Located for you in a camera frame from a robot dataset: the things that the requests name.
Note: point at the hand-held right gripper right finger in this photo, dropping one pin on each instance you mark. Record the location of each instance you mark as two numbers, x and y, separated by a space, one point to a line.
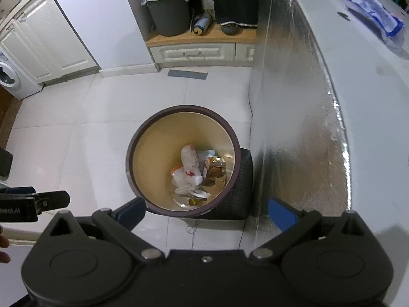
281 215

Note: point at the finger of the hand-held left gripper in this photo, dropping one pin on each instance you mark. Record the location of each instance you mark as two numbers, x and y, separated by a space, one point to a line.
19 190
54 200

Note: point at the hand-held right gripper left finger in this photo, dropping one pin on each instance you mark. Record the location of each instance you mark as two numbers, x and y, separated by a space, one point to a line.
131 212

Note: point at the brown round trash bin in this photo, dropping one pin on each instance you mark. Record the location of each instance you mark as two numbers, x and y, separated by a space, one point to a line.
153 153

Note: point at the white red-printed plastic bag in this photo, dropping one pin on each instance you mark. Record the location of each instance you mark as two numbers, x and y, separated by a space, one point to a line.
189 166

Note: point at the gold snack packet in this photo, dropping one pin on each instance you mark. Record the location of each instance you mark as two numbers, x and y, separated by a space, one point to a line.
214 169

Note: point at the person's left hand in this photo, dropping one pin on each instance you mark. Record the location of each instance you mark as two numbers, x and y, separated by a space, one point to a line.
3 241

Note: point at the orange wrapper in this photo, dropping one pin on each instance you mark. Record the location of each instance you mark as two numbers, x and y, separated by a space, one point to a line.
176 169

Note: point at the small gold wrapper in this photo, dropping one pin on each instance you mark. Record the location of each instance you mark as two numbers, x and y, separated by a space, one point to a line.
194 201

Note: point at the thin thread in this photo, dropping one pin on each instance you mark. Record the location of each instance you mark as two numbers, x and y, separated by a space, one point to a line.
192 232

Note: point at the white crumpled paper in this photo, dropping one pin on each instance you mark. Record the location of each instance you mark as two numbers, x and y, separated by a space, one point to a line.
201 194

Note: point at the blue wrapper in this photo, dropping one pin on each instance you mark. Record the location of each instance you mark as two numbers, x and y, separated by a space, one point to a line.
209 152

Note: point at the white washing machine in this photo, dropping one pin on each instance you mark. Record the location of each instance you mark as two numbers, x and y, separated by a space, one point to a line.
14 76

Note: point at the foil-sided white table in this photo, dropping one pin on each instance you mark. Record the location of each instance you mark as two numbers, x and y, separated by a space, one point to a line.
367 118

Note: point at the grey floor mat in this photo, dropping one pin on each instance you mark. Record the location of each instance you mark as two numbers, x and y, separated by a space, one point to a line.
188 74

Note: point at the white panelled cabinet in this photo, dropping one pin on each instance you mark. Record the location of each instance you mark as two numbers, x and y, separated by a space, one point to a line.
41 41

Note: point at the wooden top drawer cabinet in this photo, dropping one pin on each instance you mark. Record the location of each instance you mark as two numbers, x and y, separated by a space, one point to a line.
198 49

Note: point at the black round bowl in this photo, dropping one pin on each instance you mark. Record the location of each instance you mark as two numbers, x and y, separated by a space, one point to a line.
230 28

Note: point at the blue spray can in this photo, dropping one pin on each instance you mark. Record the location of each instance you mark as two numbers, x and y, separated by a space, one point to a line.
202 24

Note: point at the grey bucket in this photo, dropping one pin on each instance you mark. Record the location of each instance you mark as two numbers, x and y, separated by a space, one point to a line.
167 14

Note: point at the small black object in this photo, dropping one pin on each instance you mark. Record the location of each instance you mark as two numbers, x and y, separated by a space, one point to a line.
344 16

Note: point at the dark cloth with white fringe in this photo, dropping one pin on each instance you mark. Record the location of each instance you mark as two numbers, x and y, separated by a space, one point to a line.
236 0

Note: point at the blue and white packet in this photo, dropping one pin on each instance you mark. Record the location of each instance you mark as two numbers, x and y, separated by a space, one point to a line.
374 9

